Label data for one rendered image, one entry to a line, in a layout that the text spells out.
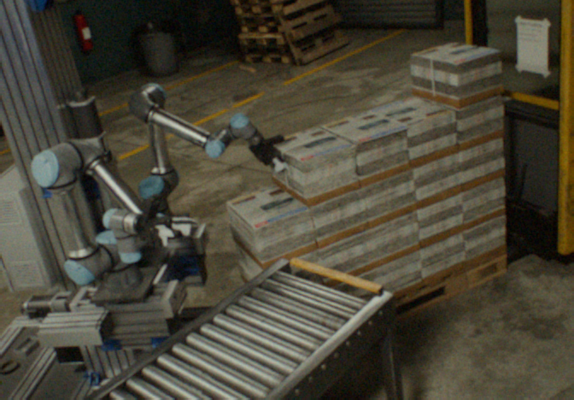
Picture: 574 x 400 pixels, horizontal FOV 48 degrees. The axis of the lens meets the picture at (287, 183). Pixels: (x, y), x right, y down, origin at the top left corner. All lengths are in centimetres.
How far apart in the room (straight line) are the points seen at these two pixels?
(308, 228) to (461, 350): 98
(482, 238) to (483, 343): 61
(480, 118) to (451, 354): 118
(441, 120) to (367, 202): 54
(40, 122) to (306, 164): 112
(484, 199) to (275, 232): 124
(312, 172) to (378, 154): 36
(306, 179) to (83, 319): 112
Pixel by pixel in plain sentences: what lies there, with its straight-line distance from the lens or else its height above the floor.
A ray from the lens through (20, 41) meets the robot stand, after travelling 264.
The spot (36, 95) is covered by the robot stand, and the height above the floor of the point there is 160.
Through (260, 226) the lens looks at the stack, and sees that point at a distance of 290.
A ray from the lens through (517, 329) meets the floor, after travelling 353.
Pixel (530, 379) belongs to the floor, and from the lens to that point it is 325.
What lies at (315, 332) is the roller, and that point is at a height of 79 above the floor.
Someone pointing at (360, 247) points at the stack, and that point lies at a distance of 322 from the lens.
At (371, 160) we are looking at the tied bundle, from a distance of 309.
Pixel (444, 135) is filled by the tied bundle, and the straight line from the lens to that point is 332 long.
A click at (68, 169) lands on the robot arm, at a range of 241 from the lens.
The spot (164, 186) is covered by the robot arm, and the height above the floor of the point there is 101.
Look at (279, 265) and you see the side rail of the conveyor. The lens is 264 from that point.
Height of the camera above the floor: 214
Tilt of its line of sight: 23 degrees down
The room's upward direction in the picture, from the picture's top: 10 degrees counter-clockwise
